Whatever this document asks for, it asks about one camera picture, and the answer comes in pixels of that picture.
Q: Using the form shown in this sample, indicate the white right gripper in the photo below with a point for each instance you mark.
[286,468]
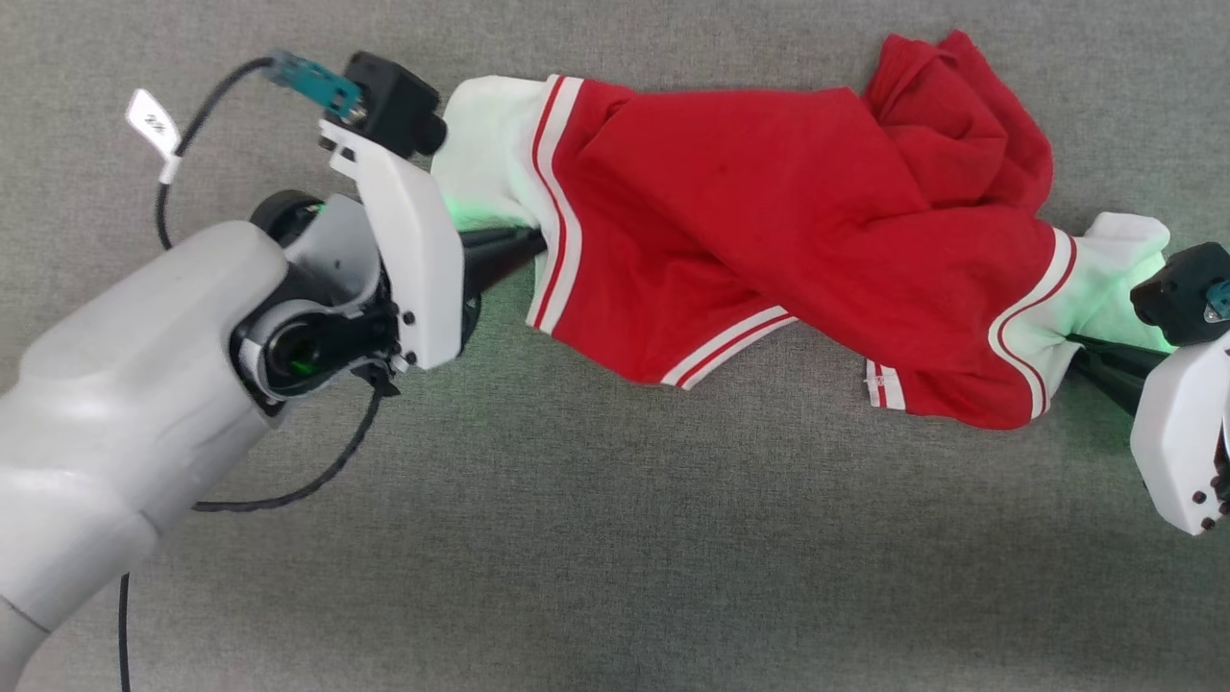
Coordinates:
[1182,432]

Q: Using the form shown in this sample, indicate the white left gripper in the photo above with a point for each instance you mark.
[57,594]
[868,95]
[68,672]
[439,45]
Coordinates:
[423,259]

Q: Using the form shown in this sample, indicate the red and white shirt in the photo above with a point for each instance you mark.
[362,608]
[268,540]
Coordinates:
[750,221]

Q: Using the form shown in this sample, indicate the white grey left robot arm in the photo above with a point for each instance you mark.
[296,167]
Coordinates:
[115,413]

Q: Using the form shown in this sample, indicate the grey fabric sofa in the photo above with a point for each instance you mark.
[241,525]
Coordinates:
[615,538]

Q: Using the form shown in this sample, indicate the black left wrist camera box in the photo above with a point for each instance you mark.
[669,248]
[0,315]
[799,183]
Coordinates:
[394,101]

